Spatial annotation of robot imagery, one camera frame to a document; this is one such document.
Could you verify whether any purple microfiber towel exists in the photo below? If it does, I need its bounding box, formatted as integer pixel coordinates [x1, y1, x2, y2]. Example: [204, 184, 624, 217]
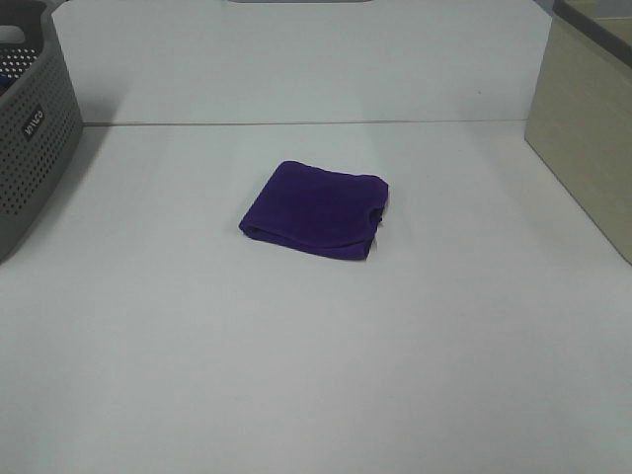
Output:
[239, 161, 389, 261]

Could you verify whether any beige storage box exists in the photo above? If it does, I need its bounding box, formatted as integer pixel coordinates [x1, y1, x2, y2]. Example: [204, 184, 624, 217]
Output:
[524, 1, 631, 261]

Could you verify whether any grey perforated laundry basket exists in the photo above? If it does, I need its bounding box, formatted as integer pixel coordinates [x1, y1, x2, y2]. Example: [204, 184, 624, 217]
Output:
[1, 1, 83, 261]

